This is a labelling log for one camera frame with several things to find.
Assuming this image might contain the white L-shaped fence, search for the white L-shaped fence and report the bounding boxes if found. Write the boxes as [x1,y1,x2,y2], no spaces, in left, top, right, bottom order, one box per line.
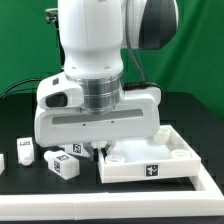
[0,168,224,221]

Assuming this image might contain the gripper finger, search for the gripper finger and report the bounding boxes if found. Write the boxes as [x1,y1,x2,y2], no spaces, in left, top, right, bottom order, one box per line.
[106,140,116,154]
[83,143,96,161]

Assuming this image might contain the black camera on stand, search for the black camera on stand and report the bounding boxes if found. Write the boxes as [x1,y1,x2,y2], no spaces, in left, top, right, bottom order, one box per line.
[45,8,65,71]

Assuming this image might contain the black cables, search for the black cables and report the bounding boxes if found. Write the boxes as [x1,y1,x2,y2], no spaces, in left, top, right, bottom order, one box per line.
[0,77,46,100]

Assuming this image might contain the white block left edge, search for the white block left edge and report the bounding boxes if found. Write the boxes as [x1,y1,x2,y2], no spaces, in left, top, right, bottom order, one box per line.
[0,154,5,175]

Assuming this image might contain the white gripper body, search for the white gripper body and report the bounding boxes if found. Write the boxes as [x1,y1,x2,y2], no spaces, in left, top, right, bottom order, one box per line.
[34,73,161,147]

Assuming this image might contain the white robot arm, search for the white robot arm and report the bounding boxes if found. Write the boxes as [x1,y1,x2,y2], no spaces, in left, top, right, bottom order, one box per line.
[35,0,178,150]

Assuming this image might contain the white square tabletop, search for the white square tabletop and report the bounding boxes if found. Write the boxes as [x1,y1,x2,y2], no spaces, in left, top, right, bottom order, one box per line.
[98,125,201,183]

